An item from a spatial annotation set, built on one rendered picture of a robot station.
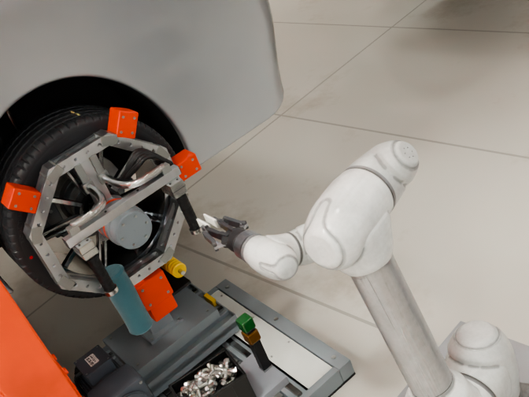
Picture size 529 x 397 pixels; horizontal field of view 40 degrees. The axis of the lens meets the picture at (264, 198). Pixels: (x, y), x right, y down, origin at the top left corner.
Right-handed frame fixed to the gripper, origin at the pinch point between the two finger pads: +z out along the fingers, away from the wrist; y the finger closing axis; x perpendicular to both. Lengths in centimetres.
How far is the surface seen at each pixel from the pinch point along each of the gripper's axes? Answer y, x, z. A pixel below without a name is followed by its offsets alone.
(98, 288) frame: -34, -17, 33
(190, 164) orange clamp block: 15.8, 3.1, 32.4
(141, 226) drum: -14.4, 2.2, 18.0
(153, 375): -31, -68, 39
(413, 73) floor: 212, -82, 127
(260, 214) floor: 68, -82, 104
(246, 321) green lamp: -12.6, -17.0, -28.0
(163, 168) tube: -0.8, 17.3, 13.5
